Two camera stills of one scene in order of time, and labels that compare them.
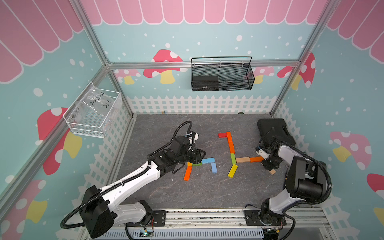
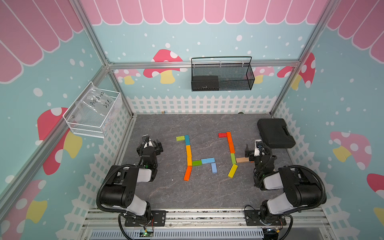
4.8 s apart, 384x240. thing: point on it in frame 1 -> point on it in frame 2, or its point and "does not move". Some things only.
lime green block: [233, 158] does not move
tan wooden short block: [243, 160] does not move
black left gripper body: [193, 157] -> [157, 149]
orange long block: [188, 173] does not move
